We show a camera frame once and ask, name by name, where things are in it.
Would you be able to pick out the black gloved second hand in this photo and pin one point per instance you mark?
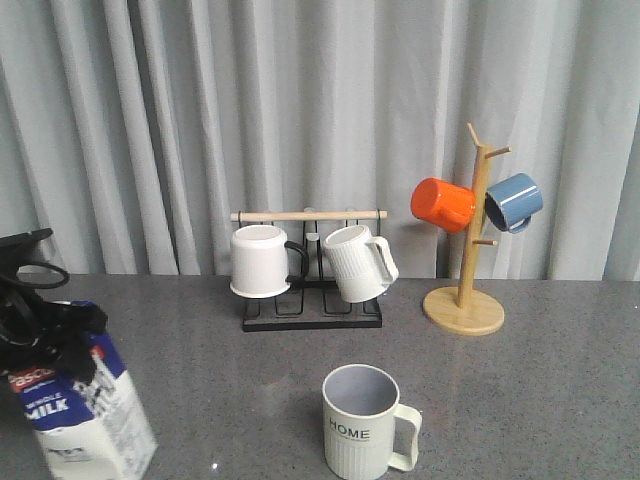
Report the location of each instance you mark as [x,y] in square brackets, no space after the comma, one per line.
[51,335]

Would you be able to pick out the blue white milk carton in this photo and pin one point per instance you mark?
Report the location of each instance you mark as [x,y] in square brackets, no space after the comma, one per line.
[88,430]

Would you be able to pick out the pale green HOME mug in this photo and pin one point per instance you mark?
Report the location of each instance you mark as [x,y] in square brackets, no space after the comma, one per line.
[361,405]

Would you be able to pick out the black wrist mounted device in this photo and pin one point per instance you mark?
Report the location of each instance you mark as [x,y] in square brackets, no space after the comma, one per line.
[23,250]

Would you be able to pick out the grey curtain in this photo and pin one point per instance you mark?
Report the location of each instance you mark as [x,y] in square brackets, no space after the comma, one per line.
[134,129]

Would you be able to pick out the black metal mug rack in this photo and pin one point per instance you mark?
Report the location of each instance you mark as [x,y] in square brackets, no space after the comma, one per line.
[313,302]

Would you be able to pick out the white ribbed mug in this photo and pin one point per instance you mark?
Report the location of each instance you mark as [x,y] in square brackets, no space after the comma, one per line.
[362,264]

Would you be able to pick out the wooden mug tree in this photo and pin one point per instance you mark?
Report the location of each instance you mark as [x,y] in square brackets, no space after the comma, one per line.
[463,309]

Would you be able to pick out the orange mug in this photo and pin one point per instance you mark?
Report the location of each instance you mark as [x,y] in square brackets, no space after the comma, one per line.
[443,204]

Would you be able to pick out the blue mug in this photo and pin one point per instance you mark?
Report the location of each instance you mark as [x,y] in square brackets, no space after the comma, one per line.
[511,203]

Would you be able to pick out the white mug black handle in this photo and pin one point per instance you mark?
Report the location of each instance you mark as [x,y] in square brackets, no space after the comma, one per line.
[260,262]

